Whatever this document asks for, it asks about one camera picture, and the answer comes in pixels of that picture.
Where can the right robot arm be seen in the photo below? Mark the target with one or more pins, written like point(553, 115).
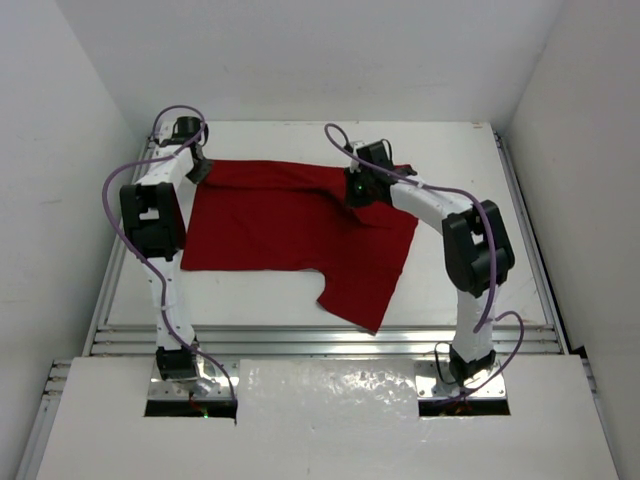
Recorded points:
point(478, 254)

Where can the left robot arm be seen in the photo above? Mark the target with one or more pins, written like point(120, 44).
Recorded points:
point(153, 224)

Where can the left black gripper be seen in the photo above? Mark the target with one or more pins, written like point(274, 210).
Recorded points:
point(201, 168)

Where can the red t shirt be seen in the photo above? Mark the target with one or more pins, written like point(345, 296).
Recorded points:
point(254, 215)

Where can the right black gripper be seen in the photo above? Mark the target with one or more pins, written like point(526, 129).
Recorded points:
point(353, 200)

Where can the aluminium frame rail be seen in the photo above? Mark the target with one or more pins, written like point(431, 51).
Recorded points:
point(264, 313)

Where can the white foam cover panel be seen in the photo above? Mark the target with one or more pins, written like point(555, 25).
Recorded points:
point(322, 419)

